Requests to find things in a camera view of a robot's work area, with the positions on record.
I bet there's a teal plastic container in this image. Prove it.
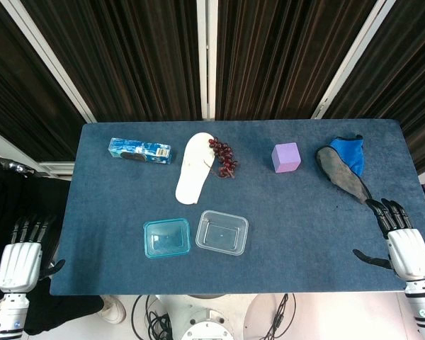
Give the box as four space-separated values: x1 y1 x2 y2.
142 217 192 261

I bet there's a white slipper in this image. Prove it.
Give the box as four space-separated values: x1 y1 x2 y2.
175 132 217 205

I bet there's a blue cookie box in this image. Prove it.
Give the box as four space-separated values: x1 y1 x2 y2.
108 137 174 166

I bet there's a white frame post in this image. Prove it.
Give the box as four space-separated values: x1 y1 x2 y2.
310 0 398 120
0 0 99 124
195 0 219 120

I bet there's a red grape bunch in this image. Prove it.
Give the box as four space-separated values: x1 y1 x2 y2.
208 137 239 179

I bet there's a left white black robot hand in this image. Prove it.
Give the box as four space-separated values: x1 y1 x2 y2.
0 213 67 294

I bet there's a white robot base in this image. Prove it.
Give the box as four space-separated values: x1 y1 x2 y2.
155 293 256 340

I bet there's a person in black clothes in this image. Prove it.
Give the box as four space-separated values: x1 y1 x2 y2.
0 154 106 336

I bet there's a dark brown curtain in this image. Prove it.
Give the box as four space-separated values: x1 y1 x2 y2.
0 0 86 163
20 0 203 122
215 0 378 121
322 0 425 175

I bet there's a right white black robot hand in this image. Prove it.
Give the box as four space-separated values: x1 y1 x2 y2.
352 197 425 283

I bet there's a chrome metal handle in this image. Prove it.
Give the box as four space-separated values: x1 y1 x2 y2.
5 159 35 175

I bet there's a blue felt table mat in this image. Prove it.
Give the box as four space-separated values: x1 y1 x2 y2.
49 118 425 296

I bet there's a black cable bundle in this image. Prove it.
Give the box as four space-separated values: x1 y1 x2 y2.
132 294 174 340

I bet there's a purple foam cube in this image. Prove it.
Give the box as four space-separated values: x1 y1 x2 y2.
271 142 302 174

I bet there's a clear plastic container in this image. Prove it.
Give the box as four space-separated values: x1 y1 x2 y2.
195 209 249 257

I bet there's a thin black cable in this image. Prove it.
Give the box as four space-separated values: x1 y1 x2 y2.
261 293 298 340

